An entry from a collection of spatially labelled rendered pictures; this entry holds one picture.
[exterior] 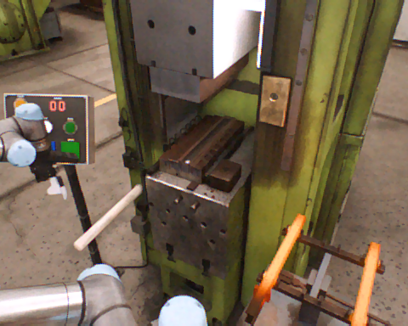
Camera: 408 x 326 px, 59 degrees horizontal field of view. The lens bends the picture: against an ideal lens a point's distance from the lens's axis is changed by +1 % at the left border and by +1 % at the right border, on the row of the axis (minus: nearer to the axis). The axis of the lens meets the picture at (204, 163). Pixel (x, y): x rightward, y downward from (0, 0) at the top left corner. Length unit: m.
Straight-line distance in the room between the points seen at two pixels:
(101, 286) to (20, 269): 1.89
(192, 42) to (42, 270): 1.78
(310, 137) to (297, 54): 0.29
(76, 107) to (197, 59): 0.59
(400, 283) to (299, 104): 1.53
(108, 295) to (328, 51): 0.89
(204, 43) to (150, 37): 0.20
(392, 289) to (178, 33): 1.89
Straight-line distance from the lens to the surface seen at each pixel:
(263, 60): 1.19
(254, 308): 1.01
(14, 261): 2.62
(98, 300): 0.67
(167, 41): 1.21
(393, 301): 2.40
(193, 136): 1.57
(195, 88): 1.21
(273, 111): 1.26
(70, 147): 1.54
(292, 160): 1.36
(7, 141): 1.15
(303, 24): 1.16
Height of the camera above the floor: 1.81
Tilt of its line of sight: 36 degrees down
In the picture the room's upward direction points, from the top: 1 degrees counter-clockwise
